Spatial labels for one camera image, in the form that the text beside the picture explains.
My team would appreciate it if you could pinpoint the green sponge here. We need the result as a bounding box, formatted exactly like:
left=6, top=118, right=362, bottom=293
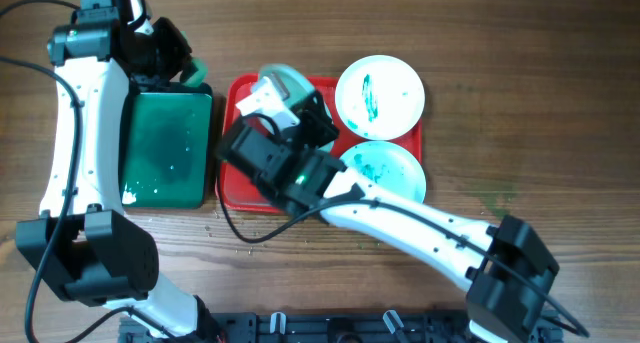
left=179, top=58, right=208, bottom=88

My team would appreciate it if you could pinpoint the white plate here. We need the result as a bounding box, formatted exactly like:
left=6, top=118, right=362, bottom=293
left=259, top=64, right=334, bottom=152

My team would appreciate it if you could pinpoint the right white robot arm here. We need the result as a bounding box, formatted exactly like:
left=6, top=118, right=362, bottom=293
left=217, top=92, right=559, bottom=342

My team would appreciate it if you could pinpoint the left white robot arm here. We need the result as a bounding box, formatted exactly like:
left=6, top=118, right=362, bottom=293
left=16, top=0, right=221, bottom=342

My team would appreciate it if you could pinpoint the dark green water tray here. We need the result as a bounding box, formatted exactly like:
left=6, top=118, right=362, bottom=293
left=119, top=83, right=214, bottom=209

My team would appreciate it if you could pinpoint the red plastic tray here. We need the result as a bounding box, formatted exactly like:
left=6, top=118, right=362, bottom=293
left=220, top=73, right=423, bottom=214

